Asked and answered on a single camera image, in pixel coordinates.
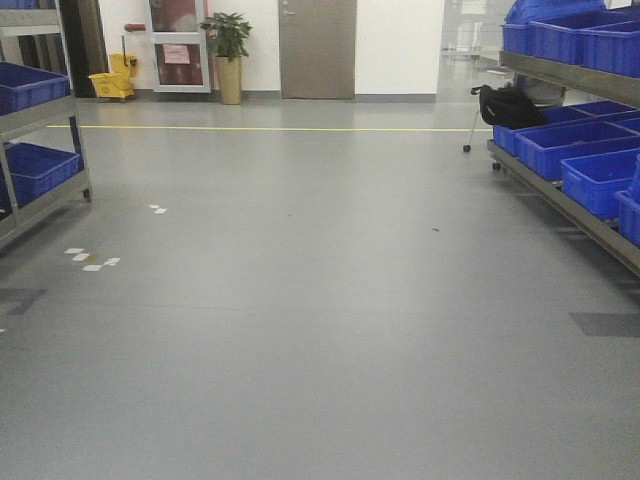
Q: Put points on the black bag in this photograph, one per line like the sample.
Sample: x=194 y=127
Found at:
x=508 y=107

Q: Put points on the steel shelf rack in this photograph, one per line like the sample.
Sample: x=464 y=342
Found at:
x=585 y=161
x=37 y=181

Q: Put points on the glass door with red sign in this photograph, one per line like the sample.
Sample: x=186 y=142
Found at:
x=179 y=46

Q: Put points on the steel shelf rack left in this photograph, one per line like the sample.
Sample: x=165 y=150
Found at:
x=37 y=181

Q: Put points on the yellow mop bucket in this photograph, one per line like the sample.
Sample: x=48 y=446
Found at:
x=117 y=83

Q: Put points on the steel shelf rack right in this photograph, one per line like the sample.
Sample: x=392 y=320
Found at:
x=585 y=161

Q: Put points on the grey door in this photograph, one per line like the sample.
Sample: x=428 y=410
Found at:
x=317 y=43

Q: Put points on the potted green plant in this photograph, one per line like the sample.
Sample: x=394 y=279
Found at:
x=227 y=34

